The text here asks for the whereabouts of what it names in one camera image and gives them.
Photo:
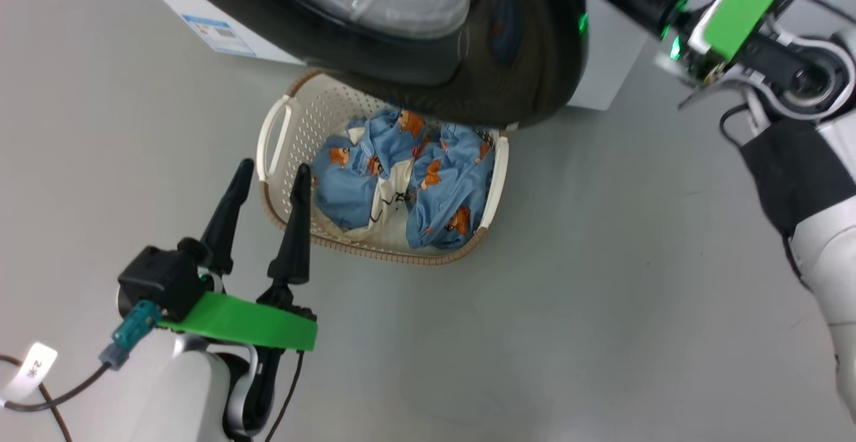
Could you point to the white washing machine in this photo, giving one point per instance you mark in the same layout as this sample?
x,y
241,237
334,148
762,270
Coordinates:
x,y
200,7

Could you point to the blue bear print garment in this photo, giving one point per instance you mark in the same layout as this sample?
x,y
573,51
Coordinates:
x,y
348,194
455,188

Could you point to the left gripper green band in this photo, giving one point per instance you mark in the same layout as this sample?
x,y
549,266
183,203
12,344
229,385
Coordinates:
x,y
234,321

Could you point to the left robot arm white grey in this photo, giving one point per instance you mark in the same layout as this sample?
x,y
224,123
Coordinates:
x,y
187,395

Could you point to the black glass washing machine door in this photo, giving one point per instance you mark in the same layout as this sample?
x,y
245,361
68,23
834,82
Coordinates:
x,y
414,61

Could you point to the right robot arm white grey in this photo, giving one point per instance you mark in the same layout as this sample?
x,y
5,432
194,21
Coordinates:
x,y
822,241

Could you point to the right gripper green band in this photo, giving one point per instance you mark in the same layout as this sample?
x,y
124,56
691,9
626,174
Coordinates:
x,y
742,7

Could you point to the cream perforated laundry basket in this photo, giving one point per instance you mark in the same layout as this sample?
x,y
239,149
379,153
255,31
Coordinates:
x,y
301,121

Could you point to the blue energy label sticker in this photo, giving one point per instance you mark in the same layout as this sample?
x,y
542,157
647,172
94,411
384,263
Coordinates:
x,y
221,34

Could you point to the teal left camera connector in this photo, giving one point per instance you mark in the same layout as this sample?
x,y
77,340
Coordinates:
x,y
130,332

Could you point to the cream cloth garment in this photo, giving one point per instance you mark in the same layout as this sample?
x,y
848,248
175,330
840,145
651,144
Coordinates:
x,y
391,191

